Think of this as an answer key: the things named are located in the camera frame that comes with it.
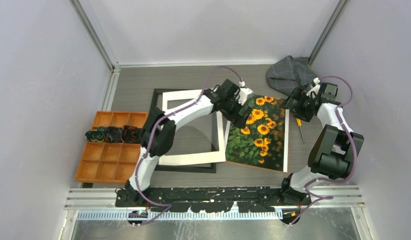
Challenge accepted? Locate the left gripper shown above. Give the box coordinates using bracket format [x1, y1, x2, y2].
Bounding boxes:
[220, 95, 252, 129]

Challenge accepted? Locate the yellow handled screwdriver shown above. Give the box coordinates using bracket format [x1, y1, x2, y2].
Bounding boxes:
[295, 118, 305, 144]

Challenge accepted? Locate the sunflower photo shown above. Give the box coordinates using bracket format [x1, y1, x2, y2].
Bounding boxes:
[225, 95, 289, 172]

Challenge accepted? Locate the white mat board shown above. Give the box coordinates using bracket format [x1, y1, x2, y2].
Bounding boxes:
[158, 89, 231, 167]

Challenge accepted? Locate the black picture frame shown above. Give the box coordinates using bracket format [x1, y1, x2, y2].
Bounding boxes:
[149, 88, 217, 174]

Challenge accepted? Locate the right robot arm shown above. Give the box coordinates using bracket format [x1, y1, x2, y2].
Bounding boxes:
[279, 79, 364, 206]

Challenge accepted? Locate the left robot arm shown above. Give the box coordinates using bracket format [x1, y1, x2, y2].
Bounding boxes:
[125, 79, 253, 207]

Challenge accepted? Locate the grey checked cloth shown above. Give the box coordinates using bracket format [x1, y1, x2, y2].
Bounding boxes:
[265, 55, 317, 96]

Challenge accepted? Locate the orange wooden divided tray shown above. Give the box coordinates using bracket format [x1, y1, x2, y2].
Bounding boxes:
[75, 111, 148, 184]

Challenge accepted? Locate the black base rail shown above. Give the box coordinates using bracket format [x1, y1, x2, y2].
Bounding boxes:
[114, 186, 311, 213]

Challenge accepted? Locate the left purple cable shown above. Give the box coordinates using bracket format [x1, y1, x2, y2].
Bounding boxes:
[134, 66, 246, 227]

